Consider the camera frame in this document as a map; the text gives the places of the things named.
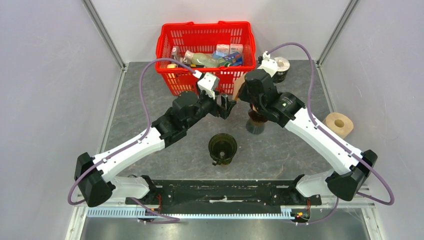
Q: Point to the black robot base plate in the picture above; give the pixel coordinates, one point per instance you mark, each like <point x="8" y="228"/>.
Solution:
<point x="189" y="196"/>

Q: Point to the red plastic shopping basket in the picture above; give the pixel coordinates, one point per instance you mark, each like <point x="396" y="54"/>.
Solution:
<point x="204" y="38"/>

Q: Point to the white pink carton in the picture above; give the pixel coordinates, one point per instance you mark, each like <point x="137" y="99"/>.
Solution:
<point x="236" y="48"/>
<point x="223" y="48"/>

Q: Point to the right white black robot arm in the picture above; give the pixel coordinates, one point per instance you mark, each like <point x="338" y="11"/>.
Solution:
<point x="348" y="172"/>

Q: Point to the clear plastic bottle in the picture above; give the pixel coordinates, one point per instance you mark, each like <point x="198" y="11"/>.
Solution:
<point x="201" y="59"/>

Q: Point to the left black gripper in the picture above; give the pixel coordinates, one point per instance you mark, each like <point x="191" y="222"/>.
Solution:
<point x="225" y="110"/>

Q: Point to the slotted white cable duct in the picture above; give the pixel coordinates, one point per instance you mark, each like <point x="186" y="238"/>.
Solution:
<point x="141" y="213"/>

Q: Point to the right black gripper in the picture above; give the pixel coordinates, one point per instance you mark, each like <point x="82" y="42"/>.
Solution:
<point x="242" y="94"/>

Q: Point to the dark dripper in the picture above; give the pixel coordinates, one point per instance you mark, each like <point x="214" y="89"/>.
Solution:
<point x="222" y="148"/>

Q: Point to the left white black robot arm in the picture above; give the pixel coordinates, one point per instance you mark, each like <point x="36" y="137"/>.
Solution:
<point x="97" y="176"/>

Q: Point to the brown dripper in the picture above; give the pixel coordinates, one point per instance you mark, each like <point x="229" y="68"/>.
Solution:
<point x="255" y="116"/>

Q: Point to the small grey pouch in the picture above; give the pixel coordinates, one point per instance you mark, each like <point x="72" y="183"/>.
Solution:
<point x="176" y="53"/>

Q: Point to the black wrapped paper roll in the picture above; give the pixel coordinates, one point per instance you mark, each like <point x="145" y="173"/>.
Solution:
<point x="283" y="66"/>

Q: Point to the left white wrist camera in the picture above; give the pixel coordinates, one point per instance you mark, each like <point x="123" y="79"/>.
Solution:
<point x="207" y="82"/>

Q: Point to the blue green box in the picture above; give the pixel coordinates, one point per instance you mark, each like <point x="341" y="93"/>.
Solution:
<point x="228" y="60"/>

